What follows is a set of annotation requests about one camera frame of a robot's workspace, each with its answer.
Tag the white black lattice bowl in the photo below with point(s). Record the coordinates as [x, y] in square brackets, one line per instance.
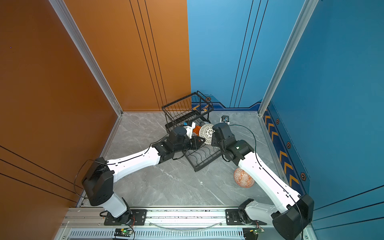
[206, 132]

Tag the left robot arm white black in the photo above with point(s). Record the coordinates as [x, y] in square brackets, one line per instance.
[100, 178]

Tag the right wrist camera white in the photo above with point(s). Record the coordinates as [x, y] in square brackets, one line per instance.
[225, 119]

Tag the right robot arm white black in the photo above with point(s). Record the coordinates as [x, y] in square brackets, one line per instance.
[290, 212]

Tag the orange plastic bowl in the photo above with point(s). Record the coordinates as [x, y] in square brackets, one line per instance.
[196, 130]

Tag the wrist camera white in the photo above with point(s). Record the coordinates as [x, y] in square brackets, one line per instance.
[189, 127]
[225, 119]

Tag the green circuit board left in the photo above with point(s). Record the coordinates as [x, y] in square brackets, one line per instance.
[124, 234]

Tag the aluminium front rail frame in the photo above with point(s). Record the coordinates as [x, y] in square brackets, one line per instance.
[162, 223]

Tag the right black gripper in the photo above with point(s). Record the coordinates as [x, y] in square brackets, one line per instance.
[213, 141]

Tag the circuit board right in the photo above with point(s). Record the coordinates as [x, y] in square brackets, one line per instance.
[252, 233]

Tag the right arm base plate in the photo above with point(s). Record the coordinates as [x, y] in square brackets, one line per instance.
[239, 217]

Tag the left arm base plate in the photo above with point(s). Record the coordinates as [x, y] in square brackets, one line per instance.
[138, 216]

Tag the black wire dish rack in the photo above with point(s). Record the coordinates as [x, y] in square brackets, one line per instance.
[192, 113]

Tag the red white patterned bowl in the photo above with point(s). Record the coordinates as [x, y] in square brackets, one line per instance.
[243, 179]

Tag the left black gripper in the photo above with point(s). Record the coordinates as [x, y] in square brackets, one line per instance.
[196, 143]

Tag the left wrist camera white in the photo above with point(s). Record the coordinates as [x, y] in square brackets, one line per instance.
[189, 127]

